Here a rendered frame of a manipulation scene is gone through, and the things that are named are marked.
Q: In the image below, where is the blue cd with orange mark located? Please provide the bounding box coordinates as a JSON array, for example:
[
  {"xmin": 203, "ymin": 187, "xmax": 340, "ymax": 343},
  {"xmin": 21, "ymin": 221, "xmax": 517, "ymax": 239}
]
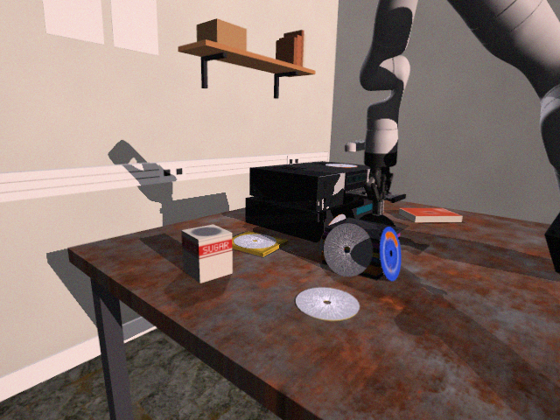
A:
[{"xmin": 380, "ymin": 227, "xmax": 402, "ymax": 281}]

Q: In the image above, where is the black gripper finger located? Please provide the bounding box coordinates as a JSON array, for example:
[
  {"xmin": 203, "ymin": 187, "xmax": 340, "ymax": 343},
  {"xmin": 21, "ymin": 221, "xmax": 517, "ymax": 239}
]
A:
[
  {"xmin": 381, "ymin": 172, "xmax": 394, "ymax": 214},
  {"xmin": 364, "ymin": 173, "xmax": 386, "ymax": 216}
]

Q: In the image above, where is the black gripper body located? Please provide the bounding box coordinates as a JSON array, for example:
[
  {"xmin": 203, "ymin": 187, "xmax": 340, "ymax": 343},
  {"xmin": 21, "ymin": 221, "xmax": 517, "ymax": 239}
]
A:
[{"xmin": 364, "ymin": 151, "xmax": 397, "ymax": 189}]

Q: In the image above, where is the red paperback book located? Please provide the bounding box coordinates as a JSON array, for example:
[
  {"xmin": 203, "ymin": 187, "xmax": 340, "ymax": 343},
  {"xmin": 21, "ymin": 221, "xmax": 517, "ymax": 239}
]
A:
[{"xmin": 399, "ymin": 208, "xmax": 463, "ymax": 222}]

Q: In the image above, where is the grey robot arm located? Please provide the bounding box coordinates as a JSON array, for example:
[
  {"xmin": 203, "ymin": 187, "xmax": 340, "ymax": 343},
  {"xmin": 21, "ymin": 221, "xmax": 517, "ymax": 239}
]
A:
[{"xmin": 345, "ymin": 0, "xmax": 560, "ymax": 194}]

